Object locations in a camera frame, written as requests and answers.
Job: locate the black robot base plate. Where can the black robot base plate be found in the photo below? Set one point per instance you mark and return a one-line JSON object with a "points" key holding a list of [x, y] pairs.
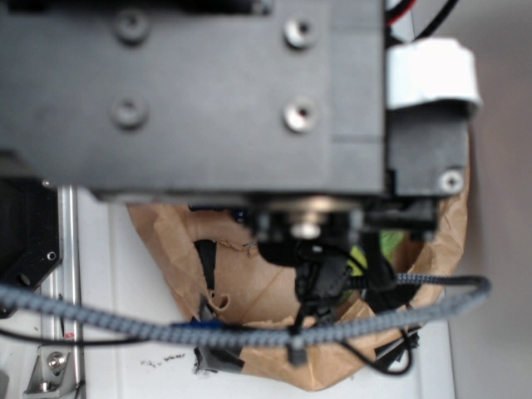
{"points": [[30, 232]]}

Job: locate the green plush toy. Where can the green plush toy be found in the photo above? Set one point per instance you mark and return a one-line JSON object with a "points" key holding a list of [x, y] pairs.
{"points": [[388, 243]]}

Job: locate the metal corner bracket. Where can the metal corner bracket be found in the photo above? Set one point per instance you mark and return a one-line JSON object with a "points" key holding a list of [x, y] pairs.
{"points": [[53, 374]]}

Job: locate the aluminium extrusion rail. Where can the aluminium extrusion rail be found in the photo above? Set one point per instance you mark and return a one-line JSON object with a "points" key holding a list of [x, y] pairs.
{"points": [[64, 284]]}

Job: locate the brown paper bag bin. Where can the brown paper bag bin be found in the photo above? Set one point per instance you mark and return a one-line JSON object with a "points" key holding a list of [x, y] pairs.
{"points": [[214, 270]]}

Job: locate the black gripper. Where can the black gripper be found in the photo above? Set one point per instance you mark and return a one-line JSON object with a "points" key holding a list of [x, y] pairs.
{"points": [[308, 239]]}

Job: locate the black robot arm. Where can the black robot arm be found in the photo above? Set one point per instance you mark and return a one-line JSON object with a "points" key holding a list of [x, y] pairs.
{"points": [[297, 112]]}

